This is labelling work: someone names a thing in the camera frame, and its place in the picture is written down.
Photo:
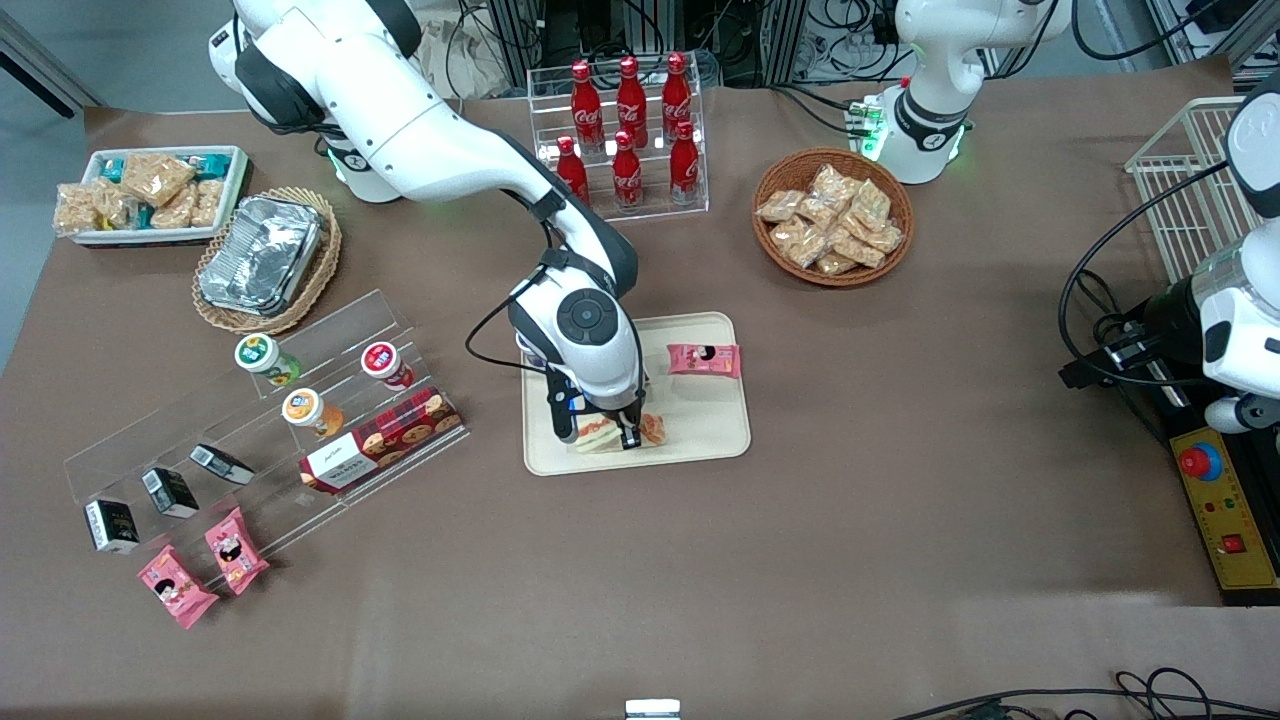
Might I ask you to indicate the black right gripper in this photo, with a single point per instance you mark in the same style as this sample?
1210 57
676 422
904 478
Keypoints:
630 432

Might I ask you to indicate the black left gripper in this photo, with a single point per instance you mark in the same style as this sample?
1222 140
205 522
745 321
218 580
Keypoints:
1163 320

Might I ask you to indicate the triangular sandwich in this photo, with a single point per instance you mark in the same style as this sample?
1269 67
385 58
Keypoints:
600 435

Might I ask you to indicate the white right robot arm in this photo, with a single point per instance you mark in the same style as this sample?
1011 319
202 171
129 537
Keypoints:
400 120

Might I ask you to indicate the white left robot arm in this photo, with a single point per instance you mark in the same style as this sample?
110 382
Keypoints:
940 110

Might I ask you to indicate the beige plastic tray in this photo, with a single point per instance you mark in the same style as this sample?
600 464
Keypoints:
700 420

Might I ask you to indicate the white rectangular snack tray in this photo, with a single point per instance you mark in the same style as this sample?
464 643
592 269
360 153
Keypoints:
232 190

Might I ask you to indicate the pink snack packet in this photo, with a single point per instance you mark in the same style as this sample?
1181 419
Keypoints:
177 588
237 552
704 360

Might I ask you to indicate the red emergency stop button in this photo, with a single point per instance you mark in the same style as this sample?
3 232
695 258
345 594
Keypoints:
1197 462

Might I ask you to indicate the yellow control box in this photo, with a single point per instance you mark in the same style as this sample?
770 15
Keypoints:
1235 520

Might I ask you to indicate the clear acrylic bottle rack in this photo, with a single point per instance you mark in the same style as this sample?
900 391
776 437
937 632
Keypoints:
660 215

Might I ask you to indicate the round brown wicker basket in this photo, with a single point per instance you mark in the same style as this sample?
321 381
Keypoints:
775 255

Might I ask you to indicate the brown table cover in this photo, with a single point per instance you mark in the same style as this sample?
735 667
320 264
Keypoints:
900 520

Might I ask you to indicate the clear packet rice cracker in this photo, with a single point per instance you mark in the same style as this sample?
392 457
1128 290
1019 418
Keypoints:
173 212
780 206
116 205
858 250
800 245
836 264
884 238
835 185
870 205
208 203
157 177
78 210

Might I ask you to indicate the red plaid cookie box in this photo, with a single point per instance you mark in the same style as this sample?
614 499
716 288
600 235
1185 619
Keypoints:
390 440

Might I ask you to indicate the red cola bottle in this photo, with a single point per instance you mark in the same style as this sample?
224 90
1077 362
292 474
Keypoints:
684 170
631 100
572 165
627 178
677 95
587 110

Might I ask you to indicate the red lid yogurt cup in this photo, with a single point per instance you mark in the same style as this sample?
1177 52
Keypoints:
385 362

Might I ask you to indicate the clear acrylic stepped shelf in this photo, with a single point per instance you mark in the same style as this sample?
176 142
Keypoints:
330 330

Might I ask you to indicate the orange lid yogurt cup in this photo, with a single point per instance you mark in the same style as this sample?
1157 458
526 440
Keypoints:
308 410

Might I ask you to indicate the oval wicker basket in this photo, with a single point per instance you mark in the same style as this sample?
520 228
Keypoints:
325 270

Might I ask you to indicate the green lid yogurt cup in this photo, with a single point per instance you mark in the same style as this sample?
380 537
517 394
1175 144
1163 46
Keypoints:
262 357

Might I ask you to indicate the stacked foil containers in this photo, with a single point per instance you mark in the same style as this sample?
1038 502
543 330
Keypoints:
262 255

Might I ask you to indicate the small black snack box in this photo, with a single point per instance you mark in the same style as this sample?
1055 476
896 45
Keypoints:
222 464
112 526
168 492

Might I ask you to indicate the beige crumpled cloth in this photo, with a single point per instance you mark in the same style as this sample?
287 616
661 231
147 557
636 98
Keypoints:
450 60

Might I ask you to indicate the teal snack packet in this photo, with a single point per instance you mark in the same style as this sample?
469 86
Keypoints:
213 164
111 169

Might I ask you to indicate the grey metal bar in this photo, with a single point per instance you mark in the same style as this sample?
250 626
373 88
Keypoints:
45 70

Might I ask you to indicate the aluminium frame rack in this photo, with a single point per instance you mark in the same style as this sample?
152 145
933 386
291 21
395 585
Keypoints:
600 30

